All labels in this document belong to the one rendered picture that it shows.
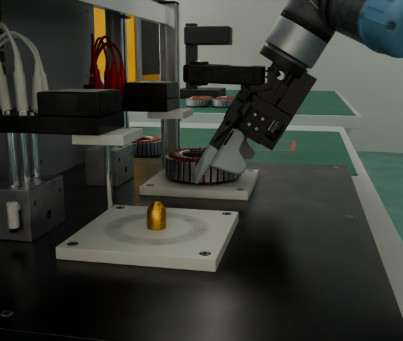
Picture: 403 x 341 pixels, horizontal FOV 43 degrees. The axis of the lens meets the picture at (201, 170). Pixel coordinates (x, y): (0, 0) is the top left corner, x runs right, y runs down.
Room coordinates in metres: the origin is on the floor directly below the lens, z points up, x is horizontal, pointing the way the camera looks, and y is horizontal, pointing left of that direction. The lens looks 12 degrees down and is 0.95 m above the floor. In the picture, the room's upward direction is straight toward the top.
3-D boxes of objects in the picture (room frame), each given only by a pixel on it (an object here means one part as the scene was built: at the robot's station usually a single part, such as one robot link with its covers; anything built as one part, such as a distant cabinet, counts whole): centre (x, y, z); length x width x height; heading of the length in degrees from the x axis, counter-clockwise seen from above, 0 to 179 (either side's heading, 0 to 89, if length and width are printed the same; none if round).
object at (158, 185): (0.74, 0.00, 0.78); 0.15 x 0.15 x 0.01; 78
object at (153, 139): (1.12, 0.14, 0.77); 0.11 x 0.11 x 0.04
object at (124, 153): (0.77, 0.14, 0.80); 0.07 x 0.05 x 0.06; 168
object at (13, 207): (0.49, 0.19, 0.80); 0.01 x 0.01 x 0.03; 78
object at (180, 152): (0.75, 0.00, 0.80); 0.11 x 0.11 x 0.04
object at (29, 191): (0.54, 0.19, 0.80); 0.07 x 0.05 x 0.06; 168
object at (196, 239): (0.51, 0.05, 0.78); 0.15 x 0.15 x 0.01; 78
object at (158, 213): (0.51, 0.05, 0.80); 0.02 x 0.02 x 0.03
